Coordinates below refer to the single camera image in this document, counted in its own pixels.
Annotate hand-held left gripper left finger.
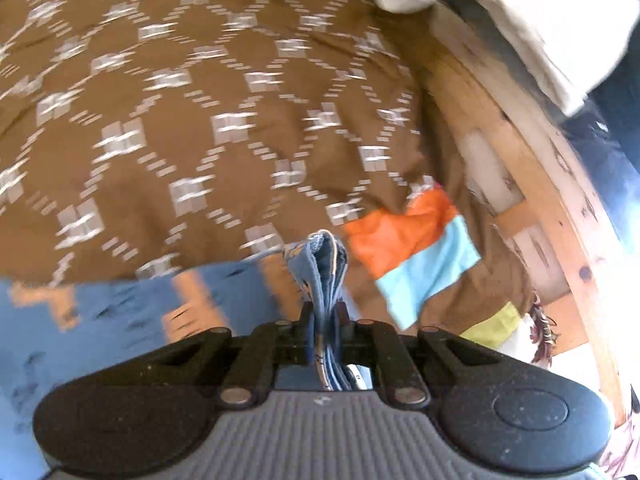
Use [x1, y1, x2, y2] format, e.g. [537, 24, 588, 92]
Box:
[144, 304, 317, 407]

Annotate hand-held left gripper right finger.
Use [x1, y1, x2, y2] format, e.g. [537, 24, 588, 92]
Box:
[336, 302, 502, 407]

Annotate blue printed pants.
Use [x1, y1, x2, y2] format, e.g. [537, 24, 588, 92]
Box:
[0, 230, 374, 467]

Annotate colour-block bedsheet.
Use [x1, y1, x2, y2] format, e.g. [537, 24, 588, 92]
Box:
[344, 187, 522, 347]

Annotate brown patterned blanket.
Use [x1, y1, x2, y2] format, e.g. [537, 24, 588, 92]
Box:
[0, 0, 537, 341]

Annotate wooden bed frame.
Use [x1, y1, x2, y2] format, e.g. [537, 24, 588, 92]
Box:
[425, 4, 632, 428]

